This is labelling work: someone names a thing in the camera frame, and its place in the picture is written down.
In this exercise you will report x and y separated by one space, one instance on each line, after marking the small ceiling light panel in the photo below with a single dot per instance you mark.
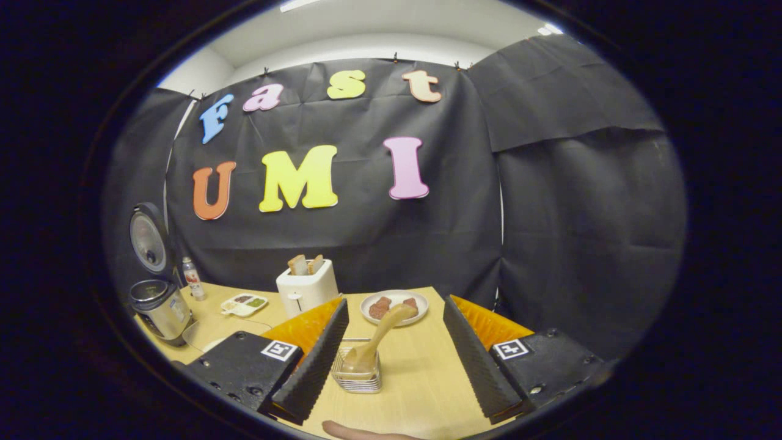
550 29

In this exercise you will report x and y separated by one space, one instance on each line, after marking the brown toast slice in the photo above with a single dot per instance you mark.
297 264
315 264

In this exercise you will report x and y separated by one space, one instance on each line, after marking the long ceiling light panel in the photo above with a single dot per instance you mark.
299 5

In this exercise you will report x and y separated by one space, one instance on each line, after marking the wooden spoon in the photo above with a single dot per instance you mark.
382 330

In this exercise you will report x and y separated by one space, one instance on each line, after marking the white round plate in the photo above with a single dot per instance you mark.
397 295

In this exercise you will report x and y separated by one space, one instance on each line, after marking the black backdrop cloth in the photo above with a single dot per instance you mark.
550 214

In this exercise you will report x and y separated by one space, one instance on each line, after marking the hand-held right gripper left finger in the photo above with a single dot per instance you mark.
314 360

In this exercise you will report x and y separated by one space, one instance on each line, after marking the white divided condiment dish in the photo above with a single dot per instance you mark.
244 304

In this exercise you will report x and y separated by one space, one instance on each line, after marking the white toaster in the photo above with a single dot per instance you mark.
305 290

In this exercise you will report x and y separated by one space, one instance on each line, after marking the brown meat piece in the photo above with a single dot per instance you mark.
379 308
412 304

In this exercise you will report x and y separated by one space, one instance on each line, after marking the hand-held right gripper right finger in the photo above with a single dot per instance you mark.
473 360

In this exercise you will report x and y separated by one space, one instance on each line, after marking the grey rice cooker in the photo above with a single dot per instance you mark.
162 311

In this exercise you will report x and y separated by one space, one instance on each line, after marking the small clear bottle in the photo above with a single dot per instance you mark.
194 281

